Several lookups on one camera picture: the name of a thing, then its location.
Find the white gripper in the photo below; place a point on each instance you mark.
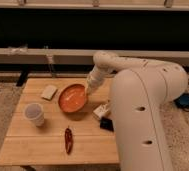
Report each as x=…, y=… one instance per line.
x=92, y=84

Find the orange ceramic bowl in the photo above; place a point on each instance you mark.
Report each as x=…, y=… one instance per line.
x=72, y=98

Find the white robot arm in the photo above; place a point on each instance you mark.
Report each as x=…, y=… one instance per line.
x=137, y=90

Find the white box on table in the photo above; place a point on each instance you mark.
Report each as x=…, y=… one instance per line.
x=101, y=111

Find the black small object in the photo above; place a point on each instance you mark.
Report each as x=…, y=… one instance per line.
x=106, y=123

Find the beige sponge block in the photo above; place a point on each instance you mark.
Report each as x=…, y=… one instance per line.
x=49, y=92

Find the red chili pepper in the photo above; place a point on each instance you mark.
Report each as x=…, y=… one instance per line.
x=68, y=140

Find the white plastic cup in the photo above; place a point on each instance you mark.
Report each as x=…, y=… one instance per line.
x=34, y=113

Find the black table leg stand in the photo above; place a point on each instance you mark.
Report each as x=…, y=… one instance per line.
x=23, y=76

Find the blue device on floor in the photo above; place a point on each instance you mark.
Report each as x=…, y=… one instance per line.
x=182, y=101

